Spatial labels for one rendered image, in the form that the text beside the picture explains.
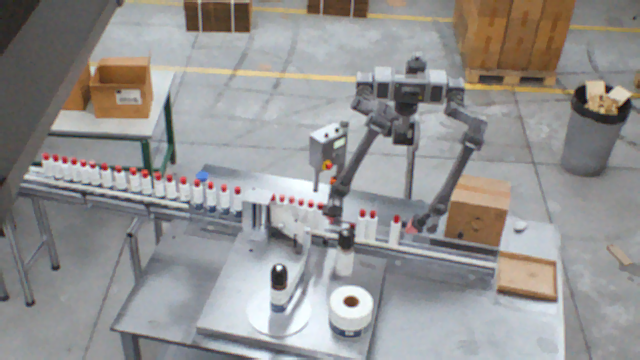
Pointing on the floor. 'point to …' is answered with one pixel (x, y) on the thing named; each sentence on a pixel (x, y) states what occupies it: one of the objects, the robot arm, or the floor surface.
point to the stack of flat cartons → (218, 15)
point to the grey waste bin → (588, 144)
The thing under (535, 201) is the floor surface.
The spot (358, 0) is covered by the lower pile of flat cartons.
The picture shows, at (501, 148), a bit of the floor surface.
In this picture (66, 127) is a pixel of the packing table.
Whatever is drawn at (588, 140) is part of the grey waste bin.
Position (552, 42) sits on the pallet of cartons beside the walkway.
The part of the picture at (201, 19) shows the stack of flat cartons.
